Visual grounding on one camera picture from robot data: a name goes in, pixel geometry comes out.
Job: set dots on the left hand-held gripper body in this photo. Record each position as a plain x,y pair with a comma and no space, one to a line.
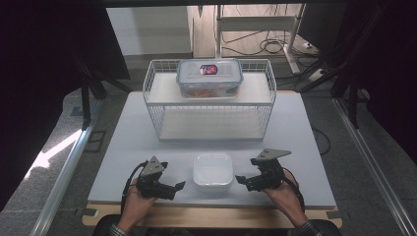
152,183

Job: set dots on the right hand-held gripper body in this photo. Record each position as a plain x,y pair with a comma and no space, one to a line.
268,173

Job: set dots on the white square bowl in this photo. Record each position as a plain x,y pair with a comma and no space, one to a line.
213,172

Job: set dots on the clear lidded food container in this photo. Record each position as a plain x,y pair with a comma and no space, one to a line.
209,78

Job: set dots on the person's left hand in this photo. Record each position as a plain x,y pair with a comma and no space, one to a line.
136,206

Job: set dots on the person's right hand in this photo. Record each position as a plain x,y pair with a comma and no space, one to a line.
286,200

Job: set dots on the black metal stand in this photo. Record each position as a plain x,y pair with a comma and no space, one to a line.
86,105

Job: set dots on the white power strip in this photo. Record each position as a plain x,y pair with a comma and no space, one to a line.
317,75

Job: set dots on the white cabinet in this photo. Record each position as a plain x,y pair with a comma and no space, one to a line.
149,31

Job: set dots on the dark curtain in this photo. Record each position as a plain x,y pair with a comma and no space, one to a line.
387,65
39,82

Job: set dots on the aluminium rail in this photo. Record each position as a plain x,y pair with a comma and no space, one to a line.
62,173
370,157

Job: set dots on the white desk frame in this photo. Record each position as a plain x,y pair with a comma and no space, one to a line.
255,23

